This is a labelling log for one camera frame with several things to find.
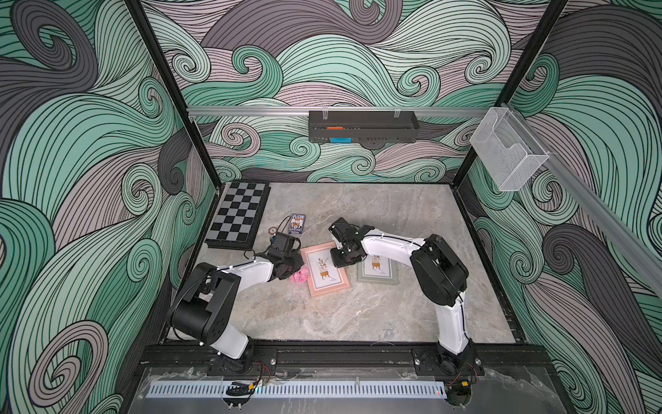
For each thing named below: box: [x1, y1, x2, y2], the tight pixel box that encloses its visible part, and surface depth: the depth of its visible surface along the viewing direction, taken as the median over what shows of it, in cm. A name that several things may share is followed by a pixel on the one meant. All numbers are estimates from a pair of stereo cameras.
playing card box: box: [287, 213, 307, 235], surface depth 106 cm
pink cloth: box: [288, 264, 310, 284], surface depth 89 cm
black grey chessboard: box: [205, 181, 272, 251], surface depth 106 cm
